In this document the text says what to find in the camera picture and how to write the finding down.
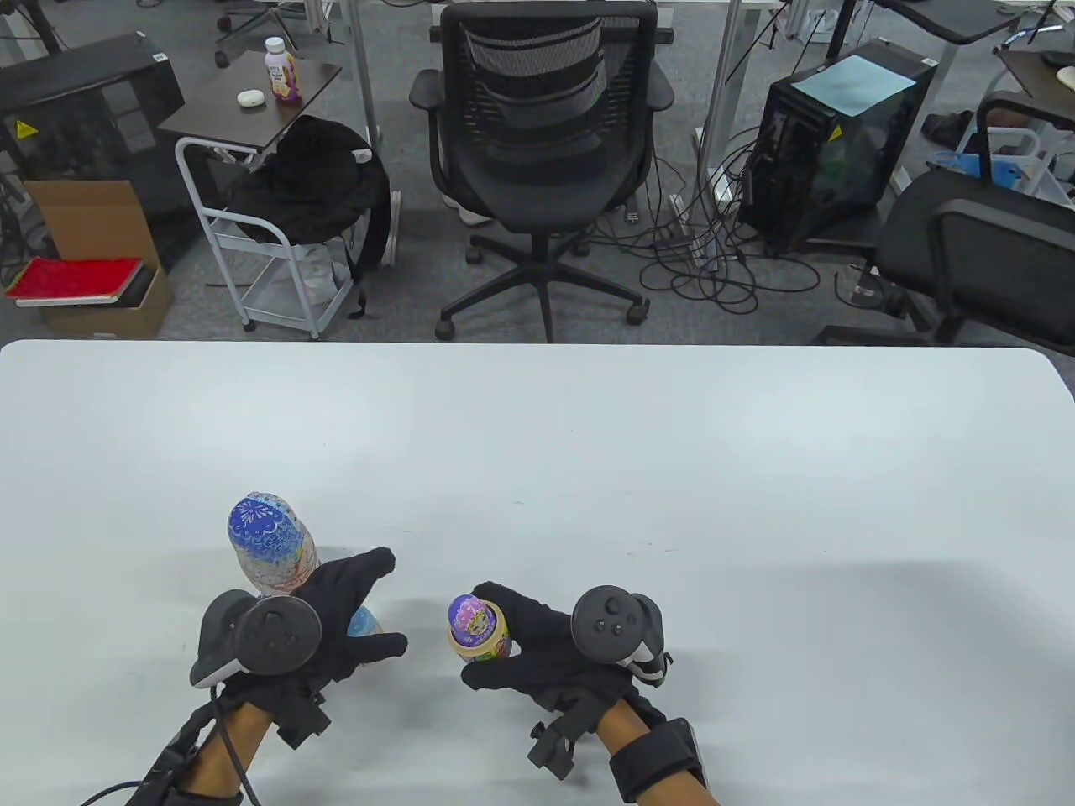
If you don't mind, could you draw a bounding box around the black mesh office chair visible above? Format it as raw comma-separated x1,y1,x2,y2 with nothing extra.
409,0,675,343

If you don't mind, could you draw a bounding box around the open cardboard box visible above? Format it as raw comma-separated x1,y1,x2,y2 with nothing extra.
24,180,175,339

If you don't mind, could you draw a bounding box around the person's right forearm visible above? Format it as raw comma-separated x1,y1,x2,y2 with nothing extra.
596,701,715,806

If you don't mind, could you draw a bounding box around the large blue Russian doll top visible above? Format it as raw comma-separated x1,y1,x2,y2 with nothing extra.
227,492,313,572

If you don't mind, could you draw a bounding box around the white metal desk leg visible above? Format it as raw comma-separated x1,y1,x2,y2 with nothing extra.
695,0,763,202
346,0,385,150

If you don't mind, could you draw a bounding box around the large cream Russian doll bottom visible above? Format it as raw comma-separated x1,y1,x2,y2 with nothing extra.
242,550,325,599

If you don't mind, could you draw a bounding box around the dark brown side table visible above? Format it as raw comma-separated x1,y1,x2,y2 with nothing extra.
158,50,343,156

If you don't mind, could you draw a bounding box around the person's left forearm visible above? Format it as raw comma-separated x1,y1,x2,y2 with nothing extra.
176,701,274,798

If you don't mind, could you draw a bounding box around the black padded office chair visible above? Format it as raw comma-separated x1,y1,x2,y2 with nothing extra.
813,91,1075,358

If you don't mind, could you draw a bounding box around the black wrist strap unit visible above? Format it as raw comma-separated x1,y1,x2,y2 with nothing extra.
126,722,219,806
609,718,711,803

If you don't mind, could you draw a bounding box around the black cabinet with warning sticker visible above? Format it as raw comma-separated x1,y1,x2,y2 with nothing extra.
0,32,187,271

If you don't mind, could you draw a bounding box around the tangle of black floor cables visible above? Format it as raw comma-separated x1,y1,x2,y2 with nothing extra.
579,126,824,316

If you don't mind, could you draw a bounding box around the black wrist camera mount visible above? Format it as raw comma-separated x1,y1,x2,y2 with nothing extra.
527,693,622,782
269,680,330,750

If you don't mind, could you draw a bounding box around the person's right hand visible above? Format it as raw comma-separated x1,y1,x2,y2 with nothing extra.
460,582,664,723

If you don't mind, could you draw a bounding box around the black desk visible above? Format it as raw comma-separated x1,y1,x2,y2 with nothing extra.
873,0,1051,44

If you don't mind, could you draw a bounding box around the small purple nesting doll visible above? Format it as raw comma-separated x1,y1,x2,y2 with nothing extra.
445,593,498,647

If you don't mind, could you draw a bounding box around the black VR controller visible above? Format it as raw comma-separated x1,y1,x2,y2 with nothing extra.
190,589,323,689
571,585,674,685

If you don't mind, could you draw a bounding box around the blue plastic bag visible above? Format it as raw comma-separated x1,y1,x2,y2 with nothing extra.
934,151,1032,191

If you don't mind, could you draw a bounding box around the person's left hand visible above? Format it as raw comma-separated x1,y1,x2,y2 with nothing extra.
223,547,409,711

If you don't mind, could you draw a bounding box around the black bag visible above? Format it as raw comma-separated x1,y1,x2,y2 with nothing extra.
227,115,393,320

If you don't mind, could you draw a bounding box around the white metal rolling cart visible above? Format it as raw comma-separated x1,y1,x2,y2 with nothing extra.
175,137,357,341

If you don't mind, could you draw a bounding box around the black glass computer tower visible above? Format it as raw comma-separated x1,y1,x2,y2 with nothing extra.
737,38,939,255

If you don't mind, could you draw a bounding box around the white power strip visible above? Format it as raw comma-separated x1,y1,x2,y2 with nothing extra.
669,191,725,271

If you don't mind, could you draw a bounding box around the black chair base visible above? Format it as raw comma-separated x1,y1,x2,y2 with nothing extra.
214,0,337,68

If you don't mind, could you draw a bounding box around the purple drink bottle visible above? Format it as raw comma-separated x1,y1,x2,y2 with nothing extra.
264,37,302,105

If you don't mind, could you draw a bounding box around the black shoe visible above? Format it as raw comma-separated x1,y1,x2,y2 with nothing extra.
920,111,975,149

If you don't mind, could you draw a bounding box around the red notebook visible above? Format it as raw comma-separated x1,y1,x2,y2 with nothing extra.
4,257,145,307

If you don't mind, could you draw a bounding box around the light blue paper sheet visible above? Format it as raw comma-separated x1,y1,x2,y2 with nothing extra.
792,55,916,118

